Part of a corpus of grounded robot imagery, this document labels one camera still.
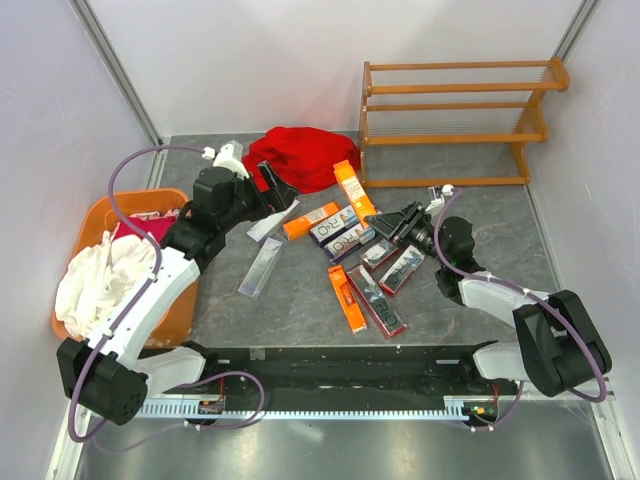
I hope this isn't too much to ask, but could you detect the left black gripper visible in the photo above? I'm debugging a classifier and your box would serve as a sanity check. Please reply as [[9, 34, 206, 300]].
[[219, 162, 298, 232]]

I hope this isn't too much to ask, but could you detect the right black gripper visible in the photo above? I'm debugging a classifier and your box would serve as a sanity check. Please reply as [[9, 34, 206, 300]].
[[364, 199, 449, 268]]

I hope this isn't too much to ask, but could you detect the silver toothpaste box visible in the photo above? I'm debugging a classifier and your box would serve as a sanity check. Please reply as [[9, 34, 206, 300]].
[[247, 200, 300, 243], [238, 238, 283, 299]]

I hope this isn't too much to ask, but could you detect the orange toothpaste box top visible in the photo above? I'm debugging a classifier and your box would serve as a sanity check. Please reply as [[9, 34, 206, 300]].
[[283, 202, 340, 241]]

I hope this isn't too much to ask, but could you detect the orange toothpaste box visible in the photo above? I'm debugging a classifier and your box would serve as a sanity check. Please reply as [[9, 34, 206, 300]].
[[283, 202, 340, 241], [333, 160, 376, 222]]

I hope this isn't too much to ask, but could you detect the orange toothpaste box windowed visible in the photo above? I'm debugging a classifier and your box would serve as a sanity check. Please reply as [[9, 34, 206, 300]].
[[328, 265, 367, 334]]

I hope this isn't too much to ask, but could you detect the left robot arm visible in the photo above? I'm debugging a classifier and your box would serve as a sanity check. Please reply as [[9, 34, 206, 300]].
[[57, 162, 299, 425]]

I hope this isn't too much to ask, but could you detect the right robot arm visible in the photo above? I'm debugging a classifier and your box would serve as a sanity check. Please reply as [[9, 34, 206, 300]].
[[365, 202, 612, 403]]

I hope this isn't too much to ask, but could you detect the wooden two-tier shelf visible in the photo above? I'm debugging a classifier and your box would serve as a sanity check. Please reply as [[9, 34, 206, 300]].
[[358, 56, 571, 188]]

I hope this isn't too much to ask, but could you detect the red R&O box upper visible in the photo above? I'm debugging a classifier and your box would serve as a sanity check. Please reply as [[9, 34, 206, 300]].
[[360, 239, 398, 271]]

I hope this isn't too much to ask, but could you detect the red r&o box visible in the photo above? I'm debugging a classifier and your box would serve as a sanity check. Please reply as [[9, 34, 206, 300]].
[[360, 239, 398, 271], [378, 245, 425, 296], [347, 265, 407, 338]]

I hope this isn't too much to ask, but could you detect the red cloth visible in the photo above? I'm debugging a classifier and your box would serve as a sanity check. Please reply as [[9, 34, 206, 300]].
[[243, 126, 361, 194]]

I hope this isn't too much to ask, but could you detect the red R&O box right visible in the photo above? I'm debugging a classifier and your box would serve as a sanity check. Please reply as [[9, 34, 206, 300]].
[[378, 245, 425, 296]]

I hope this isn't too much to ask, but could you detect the purple R&O box lower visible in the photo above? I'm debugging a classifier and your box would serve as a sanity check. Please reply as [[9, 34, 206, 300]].
[[323, 223, 376, 265]]

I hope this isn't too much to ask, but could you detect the purple r&o box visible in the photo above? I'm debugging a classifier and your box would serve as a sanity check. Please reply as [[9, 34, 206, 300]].
[[323, 223, 376, 265], [310, 206, 360, 247]]

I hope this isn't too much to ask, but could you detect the purple R&O box upper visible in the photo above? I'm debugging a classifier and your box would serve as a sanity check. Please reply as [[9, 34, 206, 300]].
[[310, 206, 360, 247]]

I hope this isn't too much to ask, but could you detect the red R&O box bottom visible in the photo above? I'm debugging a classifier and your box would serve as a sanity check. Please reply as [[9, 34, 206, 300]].
[[347, 265, 407, 338]]

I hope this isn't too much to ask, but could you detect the magenta cloth in basket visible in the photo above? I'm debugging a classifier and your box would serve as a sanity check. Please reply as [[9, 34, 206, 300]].
[[112, 214, 177, 243]]

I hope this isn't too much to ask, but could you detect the orange plastic basket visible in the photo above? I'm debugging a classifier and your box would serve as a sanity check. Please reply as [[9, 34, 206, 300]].
[[51, 187, 198, 348]]

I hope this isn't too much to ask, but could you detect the white cloth in basket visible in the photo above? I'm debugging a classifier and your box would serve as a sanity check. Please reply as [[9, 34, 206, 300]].
[[54, 230, 156, 337]]

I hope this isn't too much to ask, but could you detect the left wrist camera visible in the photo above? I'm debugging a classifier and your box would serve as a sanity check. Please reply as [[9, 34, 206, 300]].
[[202, 140, 249, 179]]

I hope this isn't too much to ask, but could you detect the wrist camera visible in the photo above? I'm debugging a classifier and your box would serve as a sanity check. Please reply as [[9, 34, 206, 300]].
[[202, 140, 249, 179], [427, 184, 458, 215]]

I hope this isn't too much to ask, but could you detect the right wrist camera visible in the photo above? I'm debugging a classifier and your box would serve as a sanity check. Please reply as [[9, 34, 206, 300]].
[[427, 184, 458, 215]]

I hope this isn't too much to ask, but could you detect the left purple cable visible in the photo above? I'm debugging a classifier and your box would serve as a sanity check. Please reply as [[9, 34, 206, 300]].
[[67, 144, 266, 455]]

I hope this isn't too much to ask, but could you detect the purple cable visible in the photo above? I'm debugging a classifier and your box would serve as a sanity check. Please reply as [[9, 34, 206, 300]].
[[432, 187, 611, 434], [67, 144, 266, 455]]

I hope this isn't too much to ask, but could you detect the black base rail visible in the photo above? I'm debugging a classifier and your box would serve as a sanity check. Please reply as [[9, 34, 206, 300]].
[[183, 345, 517, 410]]

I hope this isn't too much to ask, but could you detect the grey cable duct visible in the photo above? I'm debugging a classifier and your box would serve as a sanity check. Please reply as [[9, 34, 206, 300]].
[[135, 395, 497, 421]]

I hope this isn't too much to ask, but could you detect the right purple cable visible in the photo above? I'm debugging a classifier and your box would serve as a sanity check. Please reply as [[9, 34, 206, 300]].
[[432, 187, 611, 434]]

